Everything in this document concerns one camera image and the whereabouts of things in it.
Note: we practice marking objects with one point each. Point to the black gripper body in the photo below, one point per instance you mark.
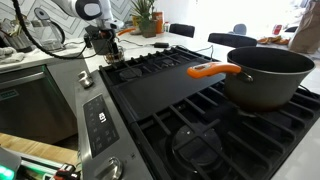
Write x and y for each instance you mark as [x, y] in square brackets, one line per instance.
[106, 35]

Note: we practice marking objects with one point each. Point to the brown cork coaster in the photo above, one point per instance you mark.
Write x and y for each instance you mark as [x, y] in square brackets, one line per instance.
[113, 55]

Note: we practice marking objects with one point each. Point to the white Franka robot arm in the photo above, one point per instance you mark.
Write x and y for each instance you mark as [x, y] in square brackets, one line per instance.
[83, 8]

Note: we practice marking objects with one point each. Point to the grey kitchen appliance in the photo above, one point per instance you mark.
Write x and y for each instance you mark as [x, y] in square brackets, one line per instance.
[15, 35]

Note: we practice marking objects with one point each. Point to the potted green plant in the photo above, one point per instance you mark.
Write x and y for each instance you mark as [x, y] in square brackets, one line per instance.
[146, 23]

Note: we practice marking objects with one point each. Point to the black power adapter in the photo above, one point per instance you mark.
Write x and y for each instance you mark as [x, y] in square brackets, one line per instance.
[161, 45]

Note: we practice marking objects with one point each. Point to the orange jar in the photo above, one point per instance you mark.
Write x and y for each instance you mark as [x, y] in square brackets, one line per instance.
[159, 21]

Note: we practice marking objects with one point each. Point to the glass electric kettle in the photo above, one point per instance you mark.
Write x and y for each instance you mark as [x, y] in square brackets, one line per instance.
[50, 33]

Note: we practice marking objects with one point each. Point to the black chair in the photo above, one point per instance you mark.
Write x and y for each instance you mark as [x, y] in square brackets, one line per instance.
[181, 30]
[231, 40]

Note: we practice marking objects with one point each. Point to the stainless dishwasher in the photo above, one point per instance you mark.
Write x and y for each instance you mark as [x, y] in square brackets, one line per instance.
[30, 103]

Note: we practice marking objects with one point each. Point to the checked dish towel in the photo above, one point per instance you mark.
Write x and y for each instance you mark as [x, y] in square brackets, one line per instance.
[11, 55]

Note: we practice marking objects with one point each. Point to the wooden table top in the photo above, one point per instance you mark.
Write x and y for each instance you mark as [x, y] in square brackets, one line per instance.
[33, 146]

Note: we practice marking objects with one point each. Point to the grey blue chair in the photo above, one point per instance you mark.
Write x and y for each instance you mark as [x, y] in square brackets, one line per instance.
[240, 29]

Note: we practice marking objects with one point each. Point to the red can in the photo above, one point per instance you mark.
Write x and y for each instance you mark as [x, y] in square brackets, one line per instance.
[276, 29]

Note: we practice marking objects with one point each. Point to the brown paper bag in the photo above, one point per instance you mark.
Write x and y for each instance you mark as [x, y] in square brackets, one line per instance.
[306, 30]

